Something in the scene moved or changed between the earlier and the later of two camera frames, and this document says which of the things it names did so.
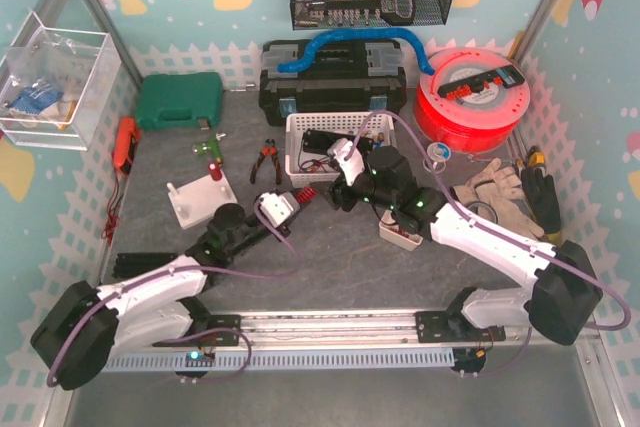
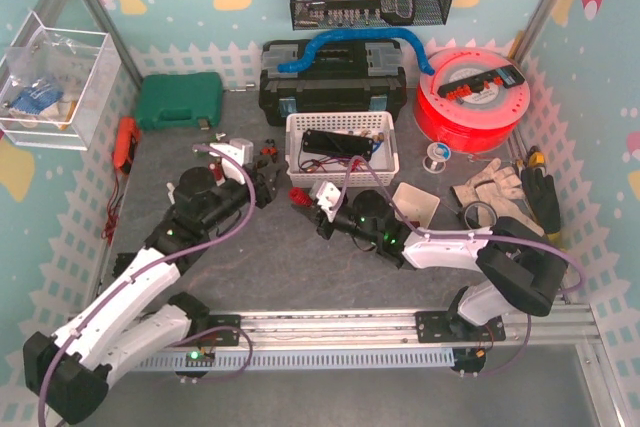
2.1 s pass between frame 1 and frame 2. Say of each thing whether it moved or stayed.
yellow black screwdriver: stayed
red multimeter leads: stayed
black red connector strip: stayed
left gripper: moved
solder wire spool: stayed
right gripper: moved
